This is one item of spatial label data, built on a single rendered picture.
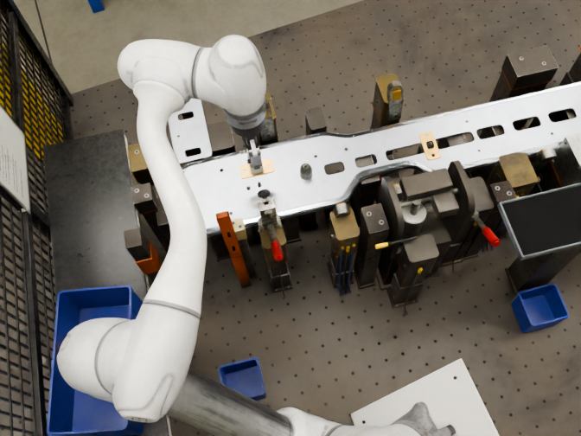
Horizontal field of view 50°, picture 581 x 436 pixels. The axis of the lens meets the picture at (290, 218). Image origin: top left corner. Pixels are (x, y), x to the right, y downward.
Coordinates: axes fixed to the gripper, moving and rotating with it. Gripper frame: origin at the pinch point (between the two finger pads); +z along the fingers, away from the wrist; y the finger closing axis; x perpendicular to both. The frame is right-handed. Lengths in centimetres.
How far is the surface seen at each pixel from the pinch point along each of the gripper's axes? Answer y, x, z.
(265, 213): 17.6, -0.6, -6.9
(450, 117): -7, 55, 13
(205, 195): -1.1, -14.5, 13.3
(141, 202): 1.2, -29.8, 5.6
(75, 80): -132, -73, 112
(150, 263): 18.4, -29.5, 3.8
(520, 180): 19, 62, 6
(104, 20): -166, -55, 112
